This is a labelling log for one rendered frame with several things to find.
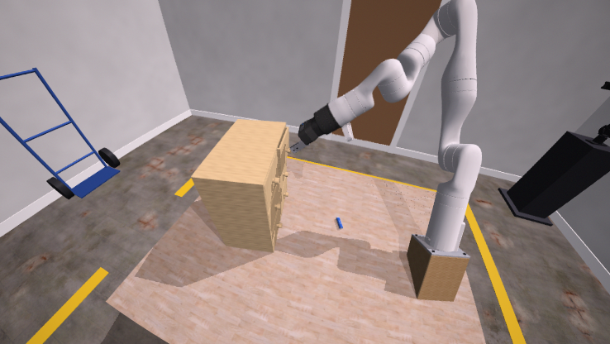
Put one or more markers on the light wooden drawer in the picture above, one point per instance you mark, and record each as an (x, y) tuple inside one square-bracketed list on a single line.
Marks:
[(271, 181), (281, 178), (273, 207), (283, 149), (283, 194), (277, 225)]

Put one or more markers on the small wooden chest of drawers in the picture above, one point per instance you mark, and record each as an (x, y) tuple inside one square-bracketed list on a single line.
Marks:
[(230, 182)]

